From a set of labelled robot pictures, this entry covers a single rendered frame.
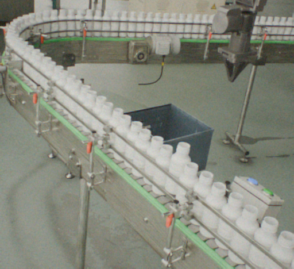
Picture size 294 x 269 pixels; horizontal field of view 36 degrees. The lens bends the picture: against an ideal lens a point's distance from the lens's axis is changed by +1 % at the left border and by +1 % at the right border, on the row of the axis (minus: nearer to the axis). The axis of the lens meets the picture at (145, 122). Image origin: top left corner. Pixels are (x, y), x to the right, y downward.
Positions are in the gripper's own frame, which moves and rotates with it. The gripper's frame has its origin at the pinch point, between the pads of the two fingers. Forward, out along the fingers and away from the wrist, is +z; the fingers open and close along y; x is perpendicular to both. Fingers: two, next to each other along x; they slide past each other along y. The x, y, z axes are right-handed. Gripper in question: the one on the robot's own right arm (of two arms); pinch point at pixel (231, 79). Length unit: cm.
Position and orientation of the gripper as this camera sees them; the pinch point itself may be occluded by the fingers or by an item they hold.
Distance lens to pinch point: 136.4
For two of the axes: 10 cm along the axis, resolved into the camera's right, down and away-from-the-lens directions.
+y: -7.9, 1.7, -5.9
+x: 6.0, 4.2, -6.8
